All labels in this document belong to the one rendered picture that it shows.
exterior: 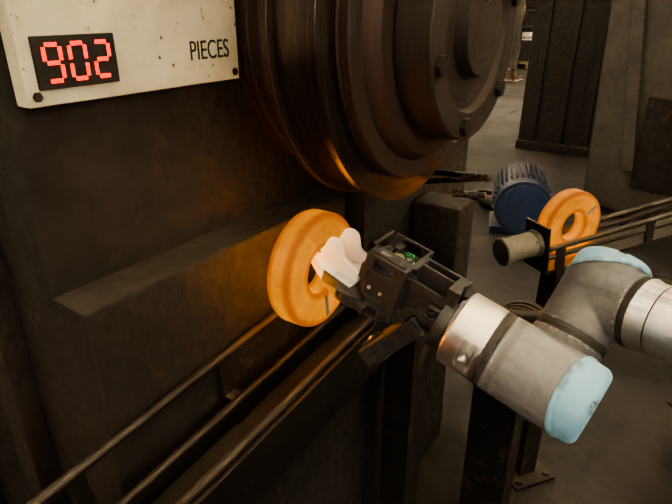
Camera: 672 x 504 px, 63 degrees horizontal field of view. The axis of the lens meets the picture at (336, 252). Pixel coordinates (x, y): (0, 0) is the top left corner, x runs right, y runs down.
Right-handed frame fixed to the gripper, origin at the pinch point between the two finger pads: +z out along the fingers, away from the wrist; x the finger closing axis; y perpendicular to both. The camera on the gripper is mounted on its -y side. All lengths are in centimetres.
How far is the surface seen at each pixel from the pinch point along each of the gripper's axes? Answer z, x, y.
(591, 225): -24, -72, -8
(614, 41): 22, -296, 6
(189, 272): 6.3, 15.7, 0.3
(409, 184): -1.9, -19.0, 6.2
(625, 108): 0, -291, -22
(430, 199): 1.6, -40.7, -4.8
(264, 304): 3.7, 3.6, -9.1
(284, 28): 8.7, 3.3, 26.2
